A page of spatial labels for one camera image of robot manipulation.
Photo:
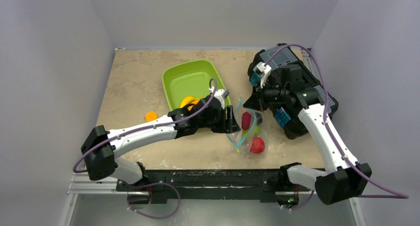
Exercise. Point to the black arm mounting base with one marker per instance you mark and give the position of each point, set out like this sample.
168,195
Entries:
264,185

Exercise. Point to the orange fake fruit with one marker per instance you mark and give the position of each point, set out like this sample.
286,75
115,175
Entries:
193,103

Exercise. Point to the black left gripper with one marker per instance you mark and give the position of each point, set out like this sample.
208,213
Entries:
229,126

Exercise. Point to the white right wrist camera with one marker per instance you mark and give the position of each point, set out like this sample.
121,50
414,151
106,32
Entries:
263,70

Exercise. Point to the green fake pear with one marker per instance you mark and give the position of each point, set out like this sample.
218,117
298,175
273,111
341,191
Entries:
257,131

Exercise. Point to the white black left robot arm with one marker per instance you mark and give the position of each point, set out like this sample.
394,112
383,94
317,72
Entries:
103,149

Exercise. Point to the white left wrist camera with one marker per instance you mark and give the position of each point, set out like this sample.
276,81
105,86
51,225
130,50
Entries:
222,95

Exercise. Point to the black plastic toolbox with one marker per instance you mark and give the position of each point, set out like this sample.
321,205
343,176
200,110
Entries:
282,57

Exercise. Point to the clear zip top bag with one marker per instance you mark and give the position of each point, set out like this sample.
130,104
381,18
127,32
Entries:
241,140

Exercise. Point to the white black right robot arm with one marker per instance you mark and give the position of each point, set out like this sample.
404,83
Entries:
343,176

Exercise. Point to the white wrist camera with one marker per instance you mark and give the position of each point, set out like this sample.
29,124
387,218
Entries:
222,95
263,70

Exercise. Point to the red fake apple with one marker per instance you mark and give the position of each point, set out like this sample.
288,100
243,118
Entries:
257,145

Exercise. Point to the dark purple fake fig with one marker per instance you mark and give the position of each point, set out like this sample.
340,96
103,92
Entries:
259,118

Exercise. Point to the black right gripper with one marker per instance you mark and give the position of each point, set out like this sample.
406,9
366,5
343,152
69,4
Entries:
260,95

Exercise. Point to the yellow fake banana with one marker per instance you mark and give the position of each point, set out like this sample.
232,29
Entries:
188,100

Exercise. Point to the green plastic tray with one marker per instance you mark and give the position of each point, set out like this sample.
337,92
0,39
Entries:
189,79

